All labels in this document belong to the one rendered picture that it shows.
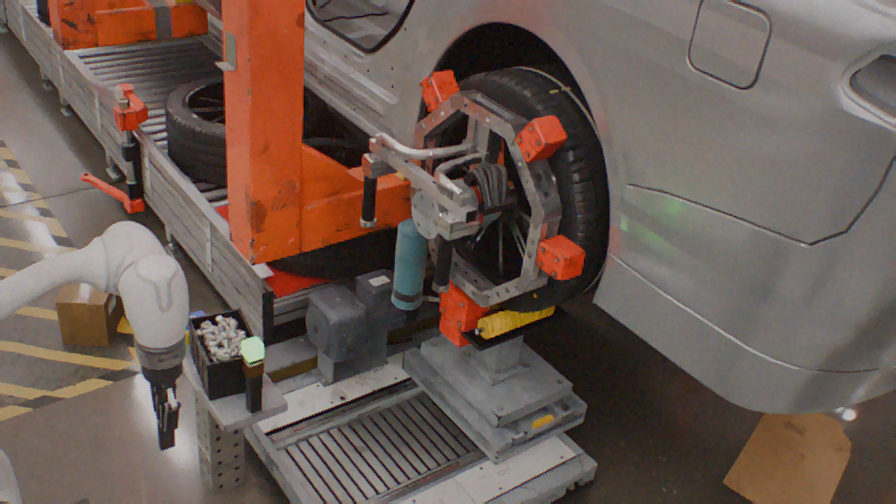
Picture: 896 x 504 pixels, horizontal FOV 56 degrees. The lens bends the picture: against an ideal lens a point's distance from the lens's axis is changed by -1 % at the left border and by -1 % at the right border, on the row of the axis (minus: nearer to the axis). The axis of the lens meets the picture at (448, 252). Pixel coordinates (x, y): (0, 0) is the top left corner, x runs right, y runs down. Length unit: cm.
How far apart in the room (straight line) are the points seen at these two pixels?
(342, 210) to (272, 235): 24
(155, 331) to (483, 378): 133
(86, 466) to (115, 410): 24
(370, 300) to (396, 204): 32
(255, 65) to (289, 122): 20
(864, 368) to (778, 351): 18
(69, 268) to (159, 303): 20
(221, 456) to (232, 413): 35
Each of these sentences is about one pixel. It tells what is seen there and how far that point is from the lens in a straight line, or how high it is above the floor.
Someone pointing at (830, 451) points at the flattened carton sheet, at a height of 1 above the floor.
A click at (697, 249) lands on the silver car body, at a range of 187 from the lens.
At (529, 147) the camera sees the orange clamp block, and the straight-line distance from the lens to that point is 203.
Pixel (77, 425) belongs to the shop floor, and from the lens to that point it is 286.
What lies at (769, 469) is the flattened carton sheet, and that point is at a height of 1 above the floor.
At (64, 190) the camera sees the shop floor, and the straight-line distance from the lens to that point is 411.
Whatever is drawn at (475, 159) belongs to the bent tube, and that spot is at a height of 101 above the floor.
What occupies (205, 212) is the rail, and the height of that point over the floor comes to 39.
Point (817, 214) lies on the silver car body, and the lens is 169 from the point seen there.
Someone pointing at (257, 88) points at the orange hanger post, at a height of 107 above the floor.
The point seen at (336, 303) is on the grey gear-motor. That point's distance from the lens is 259.
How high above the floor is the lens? 193
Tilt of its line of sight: 32 degrees down
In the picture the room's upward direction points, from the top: 7 degrees clockwise
